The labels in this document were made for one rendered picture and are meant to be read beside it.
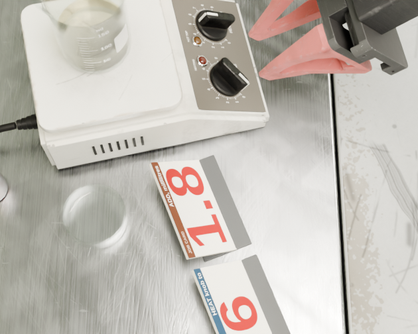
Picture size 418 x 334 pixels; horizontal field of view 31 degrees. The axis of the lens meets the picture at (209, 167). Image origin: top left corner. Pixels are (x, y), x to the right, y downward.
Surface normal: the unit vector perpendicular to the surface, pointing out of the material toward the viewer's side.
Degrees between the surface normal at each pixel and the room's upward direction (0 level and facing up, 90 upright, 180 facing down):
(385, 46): 50
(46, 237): 0
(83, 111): 0
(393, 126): 0
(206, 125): 90
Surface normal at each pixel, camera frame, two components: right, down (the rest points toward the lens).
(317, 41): -0.85, 0.00
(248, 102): 0.50, -0.39
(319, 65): -0.30, -0.25
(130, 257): 0.02, -0.33
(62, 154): 0.22, 0.92
